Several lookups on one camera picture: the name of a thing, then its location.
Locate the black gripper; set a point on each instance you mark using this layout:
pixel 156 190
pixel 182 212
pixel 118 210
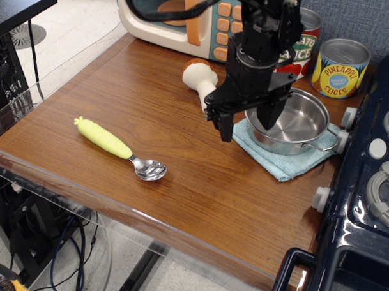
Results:
pixel 248 84

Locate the stainless steel pot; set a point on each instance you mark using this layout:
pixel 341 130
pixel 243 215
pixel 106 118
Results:
pixel 303 124

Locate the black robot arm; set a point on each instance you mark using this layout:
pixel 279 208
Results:
pixel 270 28

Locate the light blue folded cloth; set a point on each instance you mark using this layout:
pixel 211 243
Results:
pixel 282 167

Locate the plush mushroom toy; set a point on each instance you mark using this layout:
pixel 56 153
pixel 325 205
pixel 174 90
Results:
pixel 199 76

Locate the tomato sauce can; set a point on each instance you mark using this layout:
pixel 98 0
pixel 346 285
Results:
pixel 304 48

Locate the toy microwave teal and cream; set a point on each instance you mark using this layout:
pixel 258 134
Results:
pixel 206 36

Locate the pineapple slices can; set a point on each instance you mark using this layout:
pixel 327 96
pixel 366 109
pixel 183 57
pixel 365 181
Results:
pixel 340 67

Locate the dark blue toy stove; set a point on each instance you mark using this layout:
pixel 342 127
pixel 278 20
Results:
pixel 353 237

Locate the black desk at left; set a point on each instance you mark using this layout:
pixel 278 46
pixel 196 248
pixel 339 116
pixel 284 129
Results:
pixel 16 12

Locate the spoon with yellow-green handle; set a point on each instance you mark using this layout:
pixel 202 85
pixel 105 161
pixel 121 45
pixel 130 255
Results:
pixel 147 170

